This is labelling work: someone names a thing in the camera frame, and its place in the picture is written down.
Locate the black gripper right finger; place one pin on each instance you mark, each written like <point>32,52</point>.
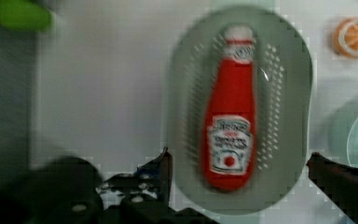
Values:
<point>339,182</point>

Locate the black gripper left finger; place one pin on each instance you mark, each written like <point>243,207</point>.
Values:
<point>140,197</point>

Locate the red ketchup bottle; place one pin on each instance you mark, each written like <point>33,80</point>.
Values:
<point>229,136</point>

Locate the green oval strainer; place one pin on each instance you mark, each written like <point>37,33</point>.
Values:
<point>283,80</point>

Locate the green mug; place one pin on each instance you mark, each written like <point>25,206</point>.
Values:
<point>343,134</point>

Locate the toy orange half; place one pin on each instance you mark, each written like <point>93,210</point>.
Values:
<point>345,38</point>

